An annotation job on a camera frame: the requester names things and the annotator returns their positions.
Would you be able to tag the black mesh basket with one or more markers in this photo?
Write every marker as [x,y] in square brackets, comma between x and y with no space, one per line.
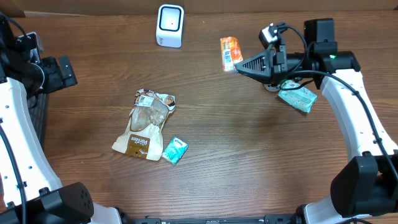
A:
[37,106]

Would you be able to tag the snack bag brown white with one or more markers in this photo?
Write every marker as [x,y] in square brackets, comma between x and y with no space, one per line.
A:
[143,135]

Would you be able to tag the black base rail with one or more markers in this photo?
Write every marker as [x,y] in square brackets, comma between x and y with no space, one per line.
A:
[202,221]

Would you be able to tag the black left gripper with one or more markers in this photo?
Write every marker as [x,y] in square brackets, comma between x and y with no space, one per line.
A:
[66,72]

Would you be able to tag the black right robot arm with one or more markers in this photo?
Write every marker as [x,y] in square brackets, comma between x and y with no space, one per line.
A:
[367,185]

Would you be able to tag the teal Kleenex tissue pack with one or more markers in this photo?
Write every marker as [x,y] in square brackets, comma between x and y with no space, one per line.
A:
[175,150]

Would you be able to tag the white barcode scanner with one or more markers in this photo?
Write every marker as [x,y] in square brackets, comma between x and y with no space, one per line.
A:
[169,28]

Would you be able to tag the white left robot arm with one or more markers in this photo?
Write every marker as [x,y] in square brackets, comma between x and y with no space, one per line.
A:
[33,193]

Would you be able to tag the green lid jar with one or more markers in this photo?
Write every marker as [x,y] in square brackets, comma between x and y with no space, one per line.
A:
[272,88]

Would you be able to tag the orange small box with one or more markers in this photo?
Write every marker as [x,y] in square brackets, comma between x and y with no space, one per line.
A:
[230,53]

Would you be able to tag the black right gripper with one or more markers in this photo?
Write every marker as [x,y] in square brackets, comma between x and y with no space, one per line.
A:
[273,66]

